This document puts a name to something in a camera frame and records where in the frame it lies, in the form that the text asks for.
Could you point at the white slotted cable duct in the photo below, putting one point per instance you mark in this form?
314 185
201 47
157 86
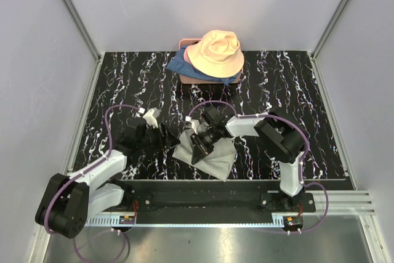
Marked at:
111 220

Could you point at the blue patterned cloth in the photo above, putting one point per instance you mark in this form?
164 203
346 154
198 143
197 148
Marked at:
189 75

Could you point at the grey cloth napkin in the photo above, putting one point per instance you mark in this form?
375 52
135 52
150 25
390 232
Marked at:
217 164

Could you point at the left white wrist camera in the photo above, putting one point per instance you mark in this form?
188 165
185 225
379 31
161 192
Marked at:
149 118

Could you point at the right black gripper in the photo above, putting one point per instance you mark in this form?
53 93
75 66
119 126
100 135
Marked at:
197 156

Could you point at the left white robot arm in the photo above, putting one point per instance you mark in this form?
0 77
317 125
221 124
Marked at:
70 200

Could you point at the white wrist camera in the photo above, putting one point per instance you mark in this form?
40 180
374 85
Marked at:
149 118
191 126

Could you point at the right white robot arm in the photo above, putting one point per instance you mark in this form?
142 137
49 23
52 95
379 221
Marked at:
282 137

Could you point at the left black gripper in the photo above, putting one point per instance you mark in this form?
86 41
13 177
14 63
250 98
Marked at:
173 140

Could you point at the pink plastic tray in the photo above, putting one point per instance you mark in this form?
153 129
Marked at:
188 80

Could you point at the peach bucket hat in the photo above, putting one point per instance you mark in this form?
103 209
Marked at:
218 54

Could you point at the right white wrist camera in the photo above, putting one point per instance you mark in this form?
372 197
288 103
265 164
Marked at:
191 126

